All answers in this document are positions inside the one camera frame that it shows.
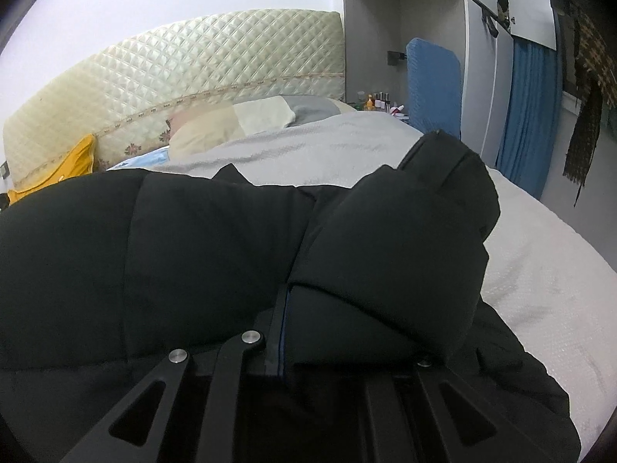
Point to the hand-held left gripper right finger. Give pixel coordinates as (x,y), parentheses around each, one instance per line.
(424,386)

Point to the yellow garment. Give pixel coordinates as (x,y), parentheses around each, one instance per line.
(62,166)

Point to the blue padded board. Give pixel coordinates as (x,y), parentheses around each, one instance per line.
(432,89)

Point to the dark patterned hanging scarf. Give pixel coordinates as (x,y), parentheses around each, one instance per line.
(585,101)

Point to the beige pillow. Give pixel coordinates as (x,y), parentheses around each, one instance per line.
(217,125)

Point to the white wardrobe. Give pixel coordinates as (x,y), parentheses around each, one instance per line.
(434,19)

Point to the grey blanket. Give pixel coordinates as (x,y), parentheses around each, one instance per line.
(308,149)

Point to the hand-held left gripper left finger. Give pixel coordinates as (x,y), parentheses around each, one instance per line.
(278,320)

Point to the group of toiletry bottles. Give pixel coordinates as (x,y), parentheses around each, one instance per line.
(381,102)

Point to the black puffer jacket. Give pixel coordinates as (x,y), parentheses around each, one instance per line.
(202,260)

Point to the light blue printed cloth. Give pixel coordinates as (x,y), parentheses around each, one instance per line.
(140,158)

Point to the white bed sheet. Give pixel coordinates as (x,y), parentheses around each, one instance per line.
(544,270)

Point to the blue curtain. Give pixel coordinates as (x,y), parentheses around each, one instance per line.
(528,115)

